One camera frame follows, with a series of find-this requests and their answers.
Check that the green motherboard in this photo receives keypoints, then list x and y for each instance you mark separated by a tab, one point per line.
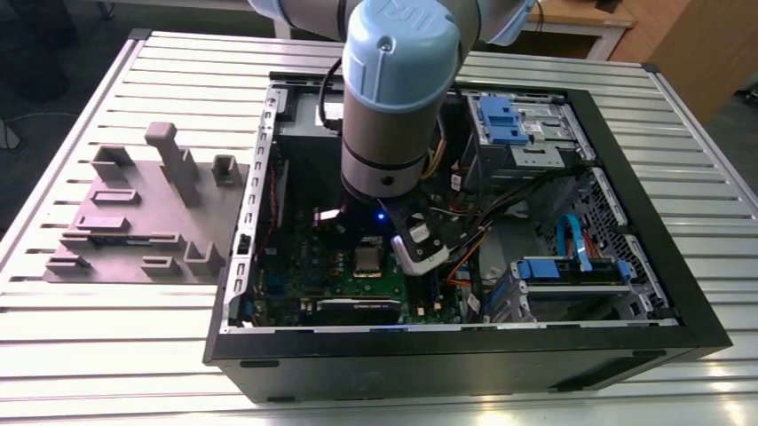
367	288

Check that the hard disk in blue carrier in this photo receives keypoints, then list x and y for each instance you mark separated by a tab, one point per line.
542	269

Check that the blue drive bracket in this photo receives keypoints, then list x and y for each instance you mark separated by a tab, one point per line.
503	120

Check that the black open PC case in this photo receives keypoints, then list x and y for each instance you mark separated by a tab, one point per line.
414	368

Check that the grey parts rack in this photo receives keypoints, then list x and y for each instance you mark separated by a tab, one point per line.
153	208

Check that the light wooden desk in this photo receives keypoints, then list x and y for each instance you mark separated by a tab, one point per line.
592	22

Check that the black RAM slot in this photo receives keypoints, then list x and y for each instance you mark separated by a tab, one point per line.
412	293

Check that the tall metal drive cage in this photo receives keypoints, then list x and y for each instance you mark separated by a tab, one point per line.
532	160

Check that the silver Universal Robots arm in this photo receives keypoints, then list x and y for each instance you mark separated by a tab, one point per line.
384	133

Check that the silver CPU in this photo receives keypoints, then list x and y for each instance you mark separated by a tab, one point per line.
368	262

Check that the black graphics card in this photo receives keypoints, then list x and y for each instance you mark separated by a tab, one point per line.
355	308

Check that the low metal disk bay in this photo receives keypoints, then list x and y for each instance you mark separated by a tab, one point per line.
515	302

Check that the brown wooden cabinet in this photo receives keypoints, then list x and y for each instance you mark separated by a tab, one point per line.
698	44

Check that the grey power supply unit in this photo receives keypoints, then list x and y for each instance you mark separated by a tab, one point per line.
308	160

